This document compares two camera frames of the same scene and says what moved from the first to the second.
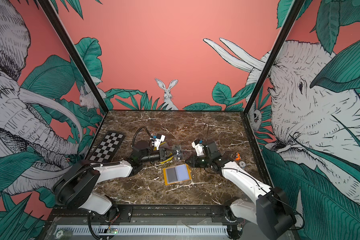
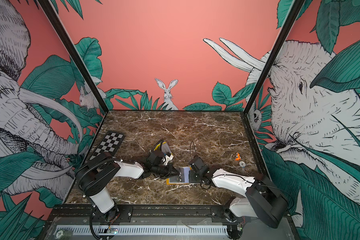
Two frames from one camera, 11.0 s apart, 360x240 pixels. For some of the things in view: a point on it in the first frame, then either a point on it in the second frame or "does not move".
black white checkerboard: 106,150 does not move
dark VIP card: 178,153 -> 175,179
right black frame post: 295,10 does not move
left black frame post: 48,9 does not move
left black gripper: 162,153 -> 170,168
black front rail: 148,214 does not move
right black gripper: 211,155 -> 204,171
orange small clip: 239,157 does not move
